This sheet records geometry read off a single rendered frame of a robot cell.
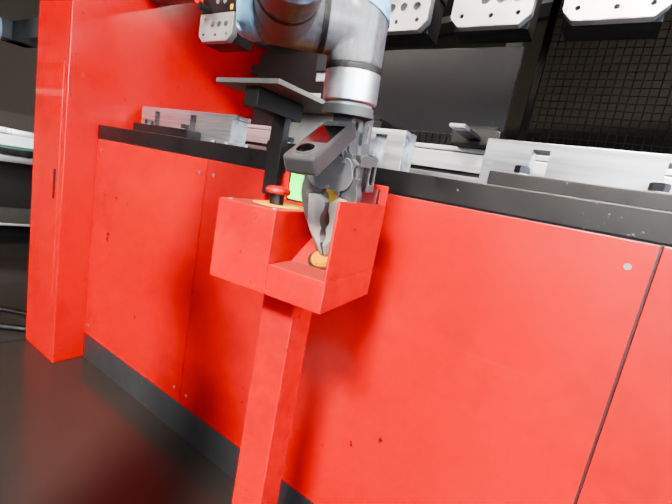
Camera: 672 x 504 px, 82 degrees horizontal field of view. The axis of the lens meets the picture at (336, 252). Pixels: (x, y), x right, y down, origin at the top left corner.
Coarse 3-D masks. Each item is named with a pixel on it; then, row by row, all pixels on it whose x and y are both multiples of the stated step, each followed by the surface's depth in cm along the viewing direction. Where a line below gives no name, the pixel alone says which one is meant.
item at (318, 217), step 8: (312, 200) 56; (320, 200) 55; (328, 200) 59; (312, 208) 56; (320, 208) 55; (312, 216) 56; (320, 216) 56; (328, 216) 60; (312, 224) 56; (320, 224) 56; (312, 232) 57; (320, 232) 56; (320, 240) 56; (320, 248) 57
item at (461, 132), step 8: (456, 128) 87; (464, 128) 85; (472, 128) 98; (480, 128) 97; (488, 128) 96; (496, 128) 95; (456, 136) 100; (464, 136) 95; (472, 136) 93; (480, 136) 97; (488, 136) 96; (496, 136) 95; (504, 136) 98; (456, 144) 102; (464, 144) 100; (472, 144) 98; (480, 144) 97
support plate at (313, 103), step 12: (228, 84) 82; (240, 84) 79; (252, 84) 77; (264, 84) 75; (276, 84) 73; (288, 84) 74; (288, 96) 83; (300, 96) 80; (312, 96) 81; (312, 108) 92
